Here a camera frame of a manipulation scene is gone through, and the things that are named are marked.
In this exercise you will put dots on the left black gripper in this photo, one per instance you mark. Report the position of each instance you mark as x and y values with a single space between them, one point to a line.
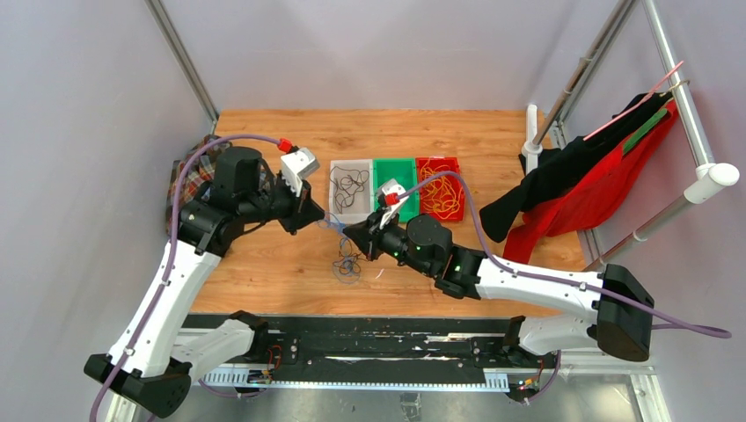
303 210

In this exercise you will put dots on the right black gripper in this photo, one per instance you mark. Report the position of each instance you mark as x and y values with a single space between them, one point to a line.
368 236

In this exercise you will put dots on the black garment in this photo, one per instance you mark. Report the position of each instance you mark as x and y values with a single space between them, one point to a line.
561 169

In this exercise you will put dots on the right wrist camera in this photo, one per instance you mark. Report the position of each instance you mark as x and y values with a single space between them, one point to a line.
388 197

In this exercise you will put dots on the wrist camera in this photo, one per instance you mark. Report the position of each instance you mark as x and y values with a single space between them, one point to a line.
297 167
388 197

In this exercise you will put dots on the pink hanger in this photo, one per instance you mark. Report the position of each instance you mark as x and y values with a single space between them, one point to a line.
645 98

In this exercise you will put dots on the red plastic bin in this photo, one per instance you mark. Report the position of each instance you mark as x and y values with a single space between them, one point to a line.
442 198

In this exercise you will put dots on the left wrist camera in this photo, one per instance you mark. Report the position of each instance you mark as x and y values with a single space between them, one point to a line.
297 167

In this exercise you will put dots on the white plastic bin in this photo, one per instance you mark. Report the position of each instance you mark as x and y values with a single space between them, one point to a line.
351 191

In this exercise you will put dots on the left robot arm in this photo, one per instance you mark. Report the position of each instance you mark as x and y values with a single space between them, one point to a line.
145 365

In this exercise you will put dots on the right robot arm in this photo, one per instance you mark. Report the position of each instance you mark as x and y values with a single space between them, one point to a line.
609 309

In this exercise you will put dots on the metal clothes rack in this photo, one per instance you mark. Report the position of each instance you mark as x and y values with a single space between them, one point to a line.
711 177

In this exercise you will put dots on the green plastic bin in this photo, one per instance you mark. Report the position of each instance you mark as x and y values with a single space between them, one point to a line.
404 171

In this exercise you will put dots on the plaid cloth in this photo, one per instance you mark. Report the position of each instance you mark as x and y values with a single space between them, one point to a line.
200 172

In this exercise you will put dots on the red garment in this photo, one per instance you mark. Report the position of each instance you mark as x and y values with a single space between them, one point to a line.
597 196

